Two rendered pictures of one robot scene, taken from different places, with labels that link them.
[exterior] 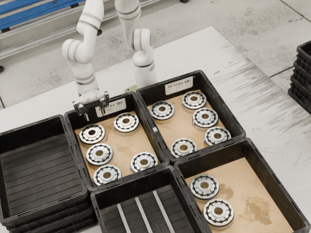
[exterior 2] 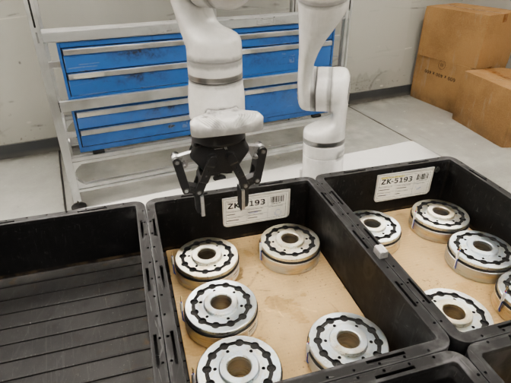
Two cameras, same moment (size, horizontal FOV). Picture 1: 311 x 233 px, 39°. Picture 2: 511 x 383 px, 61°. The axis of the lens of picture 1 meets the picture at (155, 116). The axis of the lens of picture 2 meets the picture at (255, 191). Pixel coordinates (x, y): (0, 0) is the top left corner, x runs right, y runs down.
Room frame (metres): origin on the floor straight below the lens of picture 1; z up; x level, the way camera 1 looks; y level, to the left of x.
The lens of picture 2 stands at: (0.59, 0.18, 1.31)
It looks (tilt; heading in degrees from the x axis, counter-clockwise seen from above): 31 degrees down; 0
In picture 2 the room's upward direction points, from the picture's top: straight up
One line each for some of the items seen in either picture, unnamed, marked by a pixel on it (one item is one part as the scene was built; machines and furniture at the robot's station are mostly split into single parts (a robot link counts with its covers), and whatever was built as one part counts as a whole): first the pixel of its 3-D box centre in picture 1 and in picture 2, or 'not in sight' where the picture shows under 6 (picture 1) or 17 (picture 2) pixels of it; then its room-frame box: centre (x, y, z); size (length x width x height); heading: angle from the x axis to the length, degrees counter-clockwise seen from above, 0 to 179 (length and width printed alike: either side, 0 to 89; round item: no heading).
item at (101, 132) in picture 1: (92, 133); (207, 257); (1.14, 0.26, 0.86); 0.10 x 0.10 x 0.01
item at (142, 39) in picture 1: (141, 47); (325, 108); (1.48, 0.03, 0.99); 0.09 x 0.09 x 0.17; 79
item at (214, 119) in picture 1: (205, 117); (481, 249); (1.16, -0.20, 0.86); 0.10 x 0.10 x 0.01
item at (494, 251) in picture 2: (205, 116); (482, 246); (1.16, -0.20, 0.86); 0.05 x 0.05 x 0.01
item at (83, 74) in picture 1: (78, 60); (206, 13); (1.15, 0.24, 1.23); 0.09 x 0.07 x 0.15; 58
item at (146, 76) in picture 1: (146, 75); (322, 174); (1.47, 0.02, 0.83); 0.09 x 0.09 x 0.17; 35
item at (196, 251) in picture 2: (91, 132); (206, 254); (1.14, 0.26, 0.86); 0.05 x 0.05 x 0.01
